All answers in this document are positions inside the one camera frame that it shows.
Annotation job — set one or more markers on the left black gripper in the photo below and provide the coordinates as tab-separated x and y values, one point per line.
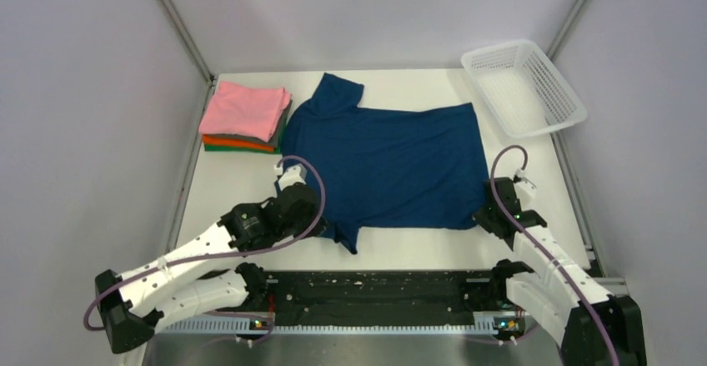
319	228

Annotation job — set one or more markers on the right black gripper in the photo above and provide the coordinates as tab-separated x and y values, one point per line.
480	218

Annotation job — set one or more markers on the blue t-shirt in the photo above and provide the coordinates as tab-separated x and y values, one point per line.
385	168

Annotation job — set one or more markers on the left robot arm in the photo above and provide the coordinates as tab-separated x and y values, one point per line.
201	276

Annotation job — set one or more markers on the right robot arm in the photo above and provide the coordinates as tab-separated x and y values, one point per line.
590	325

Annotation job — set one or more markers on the green folded t-shirt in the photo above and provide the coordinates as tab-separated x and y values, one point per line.
210	148

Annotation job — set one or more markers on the grey folded t-shirt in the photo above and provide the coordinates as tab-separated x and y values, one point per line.
273	142

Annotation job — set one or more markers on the orange folded t-shirt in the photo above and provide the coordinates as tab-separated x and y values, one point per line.
236	143

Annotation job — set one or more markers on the pink folded t-shirt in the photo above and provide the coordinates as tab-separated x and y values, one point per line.
238	110

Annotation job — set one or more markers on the white plastic basket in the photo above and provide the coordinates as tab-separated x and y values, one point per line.
523	89

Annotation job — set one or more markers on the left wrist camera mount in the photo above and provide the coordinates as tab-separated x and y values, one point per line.
290	176

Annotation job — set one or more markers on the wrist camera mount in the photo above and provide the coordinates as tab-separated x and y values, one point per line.
290	176
525	189

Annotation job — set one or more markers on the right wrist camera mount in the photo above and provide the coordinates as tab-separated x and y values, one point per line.
525	189

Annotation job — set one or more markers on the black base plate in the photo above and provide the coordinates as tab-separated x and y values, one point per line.
379	299

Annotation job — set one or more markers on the white slotted cable duct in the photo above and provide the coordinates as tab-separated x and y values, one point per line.
485	325

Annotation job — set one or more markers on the right aluminium frame post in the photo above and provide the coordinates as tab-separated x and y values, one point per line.
570	21

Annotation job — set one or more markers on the aluminium frame post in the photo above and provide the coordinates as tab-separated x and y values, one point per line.
186	40
570	21

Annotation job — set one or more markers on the left aluminium frame post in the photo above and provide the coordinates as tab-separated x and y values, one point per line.
186	40

